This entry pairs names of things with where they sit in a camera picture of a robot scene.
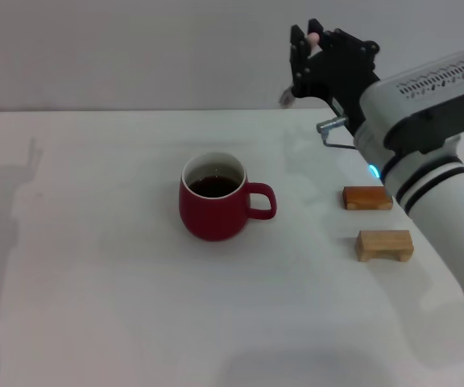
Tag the dark brown coffee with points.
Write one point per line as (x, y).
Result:
(214, 187)

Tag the light wooden block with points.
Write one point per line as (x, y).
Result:
(381, 242)

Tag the red ceramic cup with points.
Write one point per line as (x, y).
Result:
(216, 217)

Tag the right silver wrist camera housing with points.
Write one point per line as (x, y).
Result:
(429, 96)

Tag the dark brown wooden block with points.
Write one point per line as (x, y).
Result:
(365, 198)

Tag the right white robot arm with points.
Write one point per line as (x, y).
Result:
(437, 193)

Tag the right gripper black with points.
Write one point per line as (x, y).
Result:
(340, 76)

